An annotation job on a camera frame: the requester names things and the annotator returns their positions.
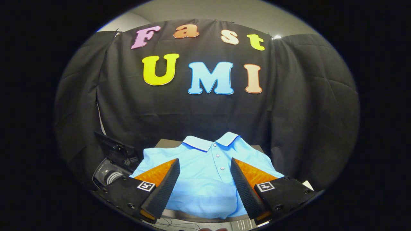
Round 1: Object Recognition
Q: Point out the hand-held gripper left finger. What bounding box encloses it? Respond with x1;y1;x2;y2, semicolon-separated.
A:
96;158;181;224

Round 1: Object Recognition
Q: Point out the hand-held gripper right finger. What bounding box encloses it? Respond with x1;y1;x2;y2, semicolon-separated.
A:
230;157;317;226

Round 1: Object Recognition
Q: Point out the light blue polo shirt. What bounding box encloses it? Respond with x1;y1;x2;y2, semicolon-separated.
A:
129;132;285;219

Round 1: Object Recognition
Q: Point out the grey cabinet with dark top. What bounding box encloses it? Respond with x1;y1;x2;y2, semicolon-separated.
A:
154;139;267;224

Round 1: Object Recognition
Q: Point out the black backdrop cloth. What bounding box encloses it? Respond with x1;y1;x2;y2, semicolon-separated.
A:
54;19;360;193

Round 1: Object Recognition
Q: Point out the thin black cable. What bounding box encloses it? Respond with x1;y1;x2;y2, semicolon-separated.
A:
153;218;201;231

